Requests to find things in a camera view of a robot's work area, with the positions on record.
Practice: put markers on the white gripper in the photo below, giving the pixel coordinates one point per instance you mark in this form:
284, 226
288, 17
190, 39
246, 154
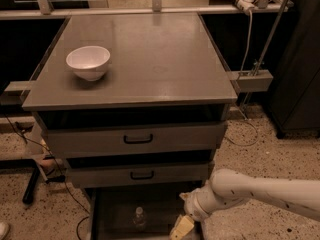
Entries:
195, 204

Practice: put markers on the clear plastic water bottle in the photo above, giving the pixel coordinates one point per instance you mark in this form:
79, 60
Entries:
139, 218

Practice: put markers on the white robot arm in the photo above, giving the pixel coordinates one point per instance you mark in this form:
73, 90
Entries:
227, 188

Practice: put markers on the bottom open drawer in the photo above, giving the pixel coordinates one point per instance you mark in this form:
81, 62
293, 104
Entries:
113, 208

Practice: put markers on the top grey drawer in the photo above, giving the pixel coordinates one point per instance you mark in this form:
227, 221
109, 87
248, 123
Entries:
94, 142

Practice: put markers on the grey drawer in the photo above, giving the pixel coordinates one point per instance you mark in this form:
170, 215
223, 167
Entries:
109, 176
94, 142

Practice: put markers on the middle grey drawer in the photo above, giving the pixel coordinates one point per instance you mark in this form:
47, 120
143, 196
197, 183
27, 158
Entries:
109, 176

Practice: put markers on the grey drawer cabinet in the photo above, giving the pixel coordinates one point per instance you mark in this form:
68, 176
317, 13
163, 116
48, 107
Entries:
163, 70

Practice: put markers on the black cylindrical leg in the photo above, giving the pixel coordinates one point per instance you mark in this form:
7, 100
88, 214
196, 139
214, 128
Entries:
28, 196

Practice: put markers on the white shoe tip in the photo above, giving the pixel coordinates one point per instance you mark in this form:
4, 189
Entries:
4, 230

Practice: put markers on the white ceramic bowl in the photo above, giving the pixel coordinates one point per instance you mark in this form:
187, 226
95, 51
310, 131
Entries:
89, 62

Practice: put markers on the thin metal pole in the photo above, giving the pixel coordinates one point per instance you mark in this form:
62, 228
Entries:
262, 4

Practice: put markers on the black middle drawer handle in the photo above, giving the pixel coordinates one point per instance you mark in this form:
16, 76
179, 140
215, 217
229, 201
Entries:
142, 175

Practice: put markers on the black drawer handle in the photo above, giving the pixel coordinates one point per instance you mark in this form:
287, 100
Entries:
142, 175
133, 140

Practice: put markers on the black top drawer handle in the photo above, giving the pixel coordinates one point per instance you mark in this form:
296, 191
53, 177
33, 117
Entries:
133, 140

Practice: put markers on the grey metal side bracket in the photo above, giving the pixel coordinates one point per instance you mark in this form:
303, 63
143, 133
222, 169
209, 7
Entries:
248, 83

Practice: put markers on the grey left side bracket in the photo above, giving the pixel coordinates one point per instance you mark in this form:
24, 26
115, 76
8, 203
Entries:
16, 92

